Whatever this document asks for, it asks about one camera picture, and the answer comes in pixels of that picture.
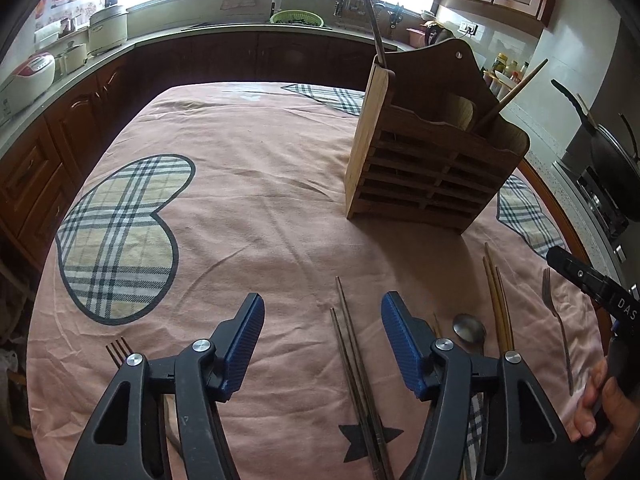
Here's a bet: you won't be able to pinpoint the kitchen sink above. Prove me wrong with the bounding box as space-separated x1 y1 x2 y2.
182 19 273 31

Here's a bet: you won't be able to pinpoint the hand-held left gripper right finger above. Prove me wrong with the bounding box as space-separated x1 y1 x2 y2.
381 291 578 480

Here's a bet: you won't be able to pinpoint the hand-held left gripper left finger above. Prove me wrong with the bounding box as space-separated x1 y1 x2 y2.
64 292 266 480

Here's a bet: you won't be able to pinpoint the pink plaid-heart blanket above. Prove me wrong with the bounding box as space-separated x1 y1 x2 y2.
25 82 608 480

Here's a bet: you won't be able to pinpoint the wooden spatula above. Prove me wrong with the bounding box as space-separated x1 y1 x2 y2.
442 94 476 128

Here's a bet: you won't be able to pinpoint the dark metal chopstick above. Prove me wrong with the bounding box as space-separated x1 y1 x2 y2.
329 308 383 480
355 0 388 70
334 276 398 480

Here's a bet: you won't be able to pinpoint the dark electric kettle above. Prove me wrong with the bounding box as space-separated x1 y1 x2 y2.
422 22 453 46

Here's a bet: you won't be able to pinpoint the wooden cooking chopsticks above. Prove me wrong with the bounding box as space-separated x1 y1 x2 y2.
575 92 597 128

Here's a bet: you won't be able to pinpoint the black wok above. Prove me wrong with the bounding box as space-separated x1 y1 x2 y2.
550 78 640 196

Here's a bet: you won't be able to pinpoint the gas stove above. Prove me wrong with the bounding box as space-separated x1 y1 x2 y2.
552 160 631 261

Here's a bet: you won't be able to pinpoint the wooden utensil holder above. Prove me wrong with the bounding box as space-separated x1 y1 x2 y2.
345 40 531 233

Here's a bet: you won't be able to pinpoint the person's right hand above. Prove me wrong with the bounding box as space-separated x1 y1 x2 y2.
572 365 640 480

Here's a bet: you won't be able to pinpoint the metal spoon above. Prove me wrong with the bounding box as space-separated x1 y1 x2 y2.
452 312 487 356

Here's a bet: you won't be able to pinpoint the small cream pot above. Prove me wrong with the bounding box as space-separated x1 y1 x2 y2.
55 42 88 73

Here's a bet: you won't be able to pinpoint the white rice cooker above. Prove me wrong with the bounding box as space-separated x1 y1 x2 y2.
0 52 56 118

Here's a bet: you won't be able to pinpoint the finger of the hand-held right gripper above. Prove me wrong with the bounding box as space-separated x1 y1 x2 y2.
546 246 601 302

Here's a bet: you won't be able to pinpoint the green colander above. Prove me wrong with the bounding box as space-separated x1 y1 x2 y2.
270 9 325 27

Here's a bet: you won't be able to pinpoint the large white electric pot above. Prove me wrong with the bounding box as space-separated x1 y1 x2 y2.
87 5 130 56

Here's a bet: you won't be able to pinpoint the seasoning jar set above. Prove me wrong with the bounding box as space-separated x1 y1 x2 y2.
487 52 531 96

